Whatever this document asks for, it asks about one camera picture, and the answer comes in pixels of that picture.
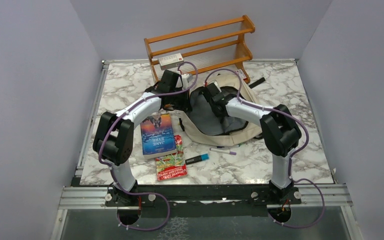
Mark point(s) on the white purple-capped pen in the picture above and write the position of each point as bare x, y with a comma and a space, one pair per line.
218, 150

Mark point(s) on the red Treehouse book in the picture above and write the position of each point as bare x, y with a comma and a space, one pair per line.
173, 165

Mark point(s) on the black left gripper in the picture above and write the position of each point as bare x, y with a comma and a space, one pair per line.
186, 105

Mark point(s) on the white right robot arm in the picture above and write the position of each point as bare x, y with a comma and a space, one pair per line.
280, 132

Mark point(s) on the beige canvas backpack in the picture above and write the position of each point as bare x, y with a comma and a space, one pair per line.
203, 127

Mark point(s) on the white red box on shelf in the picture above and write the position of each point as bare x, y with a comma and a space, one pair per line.
170, 61

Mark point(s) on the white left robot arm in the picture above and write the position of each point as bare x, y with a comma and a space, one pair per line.
114, 136

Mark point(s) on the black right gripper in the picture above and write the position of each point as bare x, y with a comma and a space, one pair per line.
219, 115

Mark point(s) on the small red white box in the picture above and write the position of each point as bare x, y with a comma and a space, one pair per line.
242, 74

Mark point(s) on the wooden two-tier shelf rack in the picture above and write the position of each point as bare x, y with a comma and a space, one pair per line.
208, 47

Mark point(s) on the black blue highlighter marker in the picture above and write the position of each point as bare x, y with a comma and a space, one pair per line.
197, 159

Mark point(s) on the blue Jane Eyre book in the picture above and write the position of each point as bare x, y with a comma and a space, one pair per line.
157, 136

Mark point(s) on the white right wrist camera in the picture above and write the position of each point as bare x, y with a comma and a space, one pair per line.
213, 83

